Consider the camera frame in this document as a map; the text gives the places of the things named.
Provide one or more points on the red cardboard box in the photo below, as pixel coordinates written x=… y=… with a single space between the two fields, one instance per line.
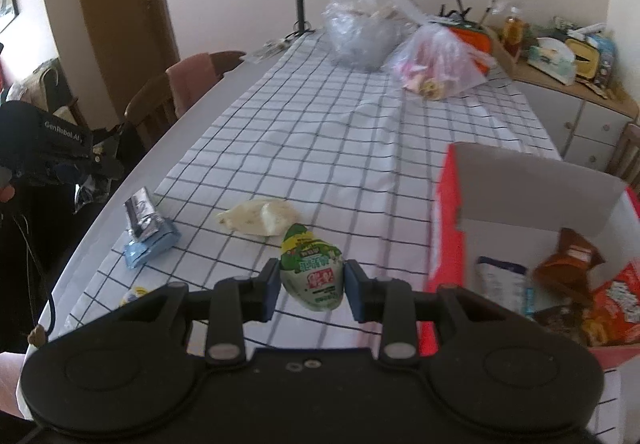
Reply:
x=511 y=206

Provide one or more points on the silver foil snack packet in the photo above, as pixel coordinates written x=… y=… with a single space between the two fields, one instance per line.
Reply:
x=144 y=221

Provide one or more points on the wooden chair with pink cloth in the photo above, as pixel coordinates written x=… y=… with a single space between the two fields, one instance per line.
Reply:
x=165 y=98

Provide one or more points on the person left hand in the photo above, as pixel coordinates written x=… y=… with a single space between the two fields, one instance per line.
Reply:
x=7 y=193

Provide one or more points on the brown wooden door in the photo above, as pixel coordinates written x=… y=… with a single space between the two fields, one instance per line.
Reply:
x=132 y=40

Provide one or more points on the white wooden sideboard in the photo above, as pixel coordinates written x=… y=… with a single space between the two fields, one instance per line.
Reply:
x=583 y=121

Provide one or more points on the light blue snack packet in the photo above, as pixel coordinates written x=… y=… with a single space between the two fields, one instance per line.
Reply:
x=139 y=252

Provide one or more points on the dark brown snack packet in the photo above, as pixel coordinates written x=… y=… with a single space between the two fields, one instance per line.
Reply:
x=564 y=319

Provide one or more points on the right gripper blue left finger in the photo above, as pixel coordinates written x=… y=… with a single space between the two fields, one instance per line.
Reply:
x=233 y=302

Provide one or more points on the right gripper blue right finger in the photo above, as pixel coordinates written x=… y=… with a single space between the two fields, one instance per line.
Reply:
x=396 y=307

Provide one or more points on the green white snack pouch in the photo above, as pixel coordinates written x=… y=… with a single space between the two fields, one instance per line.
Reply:
x=311 y=269

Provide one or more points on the clear plastic bag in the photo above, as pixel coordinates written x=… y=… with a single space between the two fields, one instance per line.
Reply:
x=361 y=34

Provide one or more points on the amber glass jar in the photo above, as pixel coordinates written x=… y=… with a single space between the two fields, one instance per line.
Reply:
x=514 y=32

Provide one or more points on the cream crumpled snack packet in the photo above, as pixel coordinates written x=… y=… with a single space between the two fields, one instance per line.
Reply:
x=260 y=217

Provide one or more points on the orange green storage basket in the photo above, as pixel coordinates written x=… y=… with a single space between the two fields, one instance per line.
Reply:
x=472 y=35

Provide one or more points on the pink contents plastic bag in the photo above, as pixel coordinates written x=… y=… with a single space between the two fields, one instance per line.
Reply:
x=435 y=63

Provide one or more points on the red foil snack bag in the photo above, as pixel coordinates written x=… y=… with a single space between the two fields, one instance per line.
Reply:
x=566 y=272

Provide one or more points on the yellow minion snack packet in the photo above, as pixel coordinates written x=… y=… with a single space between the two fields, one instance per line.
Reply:
x=133 y=294

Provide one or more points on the black snack packet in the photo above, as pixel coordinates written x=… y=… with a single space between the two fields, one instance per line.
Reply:
x=95 y=190

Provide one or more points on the tissue box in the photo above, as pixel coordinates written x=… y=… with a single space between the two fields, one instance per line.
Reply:
x=554 y=58

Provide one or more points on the wooden chair right side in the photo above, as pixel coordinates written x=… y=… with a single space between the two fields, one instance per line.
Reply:
x=625 y=161

